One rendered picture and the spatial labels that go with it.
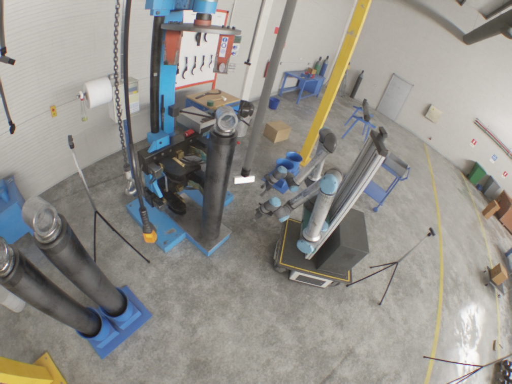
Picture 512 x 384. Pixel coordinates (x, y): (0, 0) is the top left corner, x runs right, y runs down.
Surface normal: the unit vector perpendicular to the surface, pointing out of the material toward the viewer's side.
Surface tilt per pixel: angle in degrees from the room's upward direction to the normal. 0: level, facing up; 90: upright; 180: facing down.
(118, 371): 0
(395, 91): 90
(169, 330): 0
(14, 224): 90
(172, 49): 90
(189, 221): 0
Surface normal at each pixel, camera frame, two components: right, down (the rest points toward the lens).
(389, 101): -0.57, 0.47
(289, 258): 0.22, -0.70
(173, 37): 0.14, 0.72
